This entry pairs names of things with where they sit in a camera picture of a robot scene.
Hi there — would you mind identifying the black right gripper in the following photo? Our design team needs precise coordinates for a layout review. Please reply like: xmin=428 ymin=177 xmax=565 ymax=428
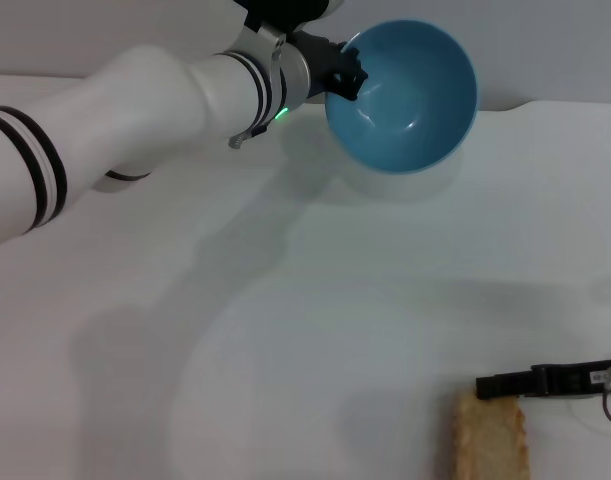
xmin=475 ymin=357 xmax=611 ymax=402

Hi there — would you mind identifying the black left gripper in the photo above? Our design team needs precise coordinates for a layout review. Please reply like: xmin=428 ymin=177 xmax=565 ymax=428
xmin=294 ymin=31 xmax=370 ymax=102

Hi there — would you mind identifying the ridged orange bread loaf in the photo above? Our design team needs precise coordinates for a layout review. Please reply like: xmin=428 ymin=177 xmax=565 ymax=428
xmin=451 ymin=389 xmax=531 ymax=480

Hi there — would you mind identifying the blue bowl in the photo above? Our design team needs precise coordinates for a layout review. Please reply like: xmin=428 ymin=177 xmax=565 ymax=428
xmin=324 ymin=19 xmax=481 ymax=177

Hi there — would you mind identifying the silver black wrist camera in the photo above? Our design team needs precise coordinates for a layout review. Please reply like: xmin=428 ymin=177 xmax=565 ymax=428
xmin=241 ymin=0 xmax=344 ymax=30

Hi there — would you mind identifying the black cable with metal plug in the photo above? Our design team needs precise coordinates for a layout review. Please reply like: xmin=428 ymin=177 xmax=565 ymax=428
xmin=227 ymin=119 xmax=269 ymax=150

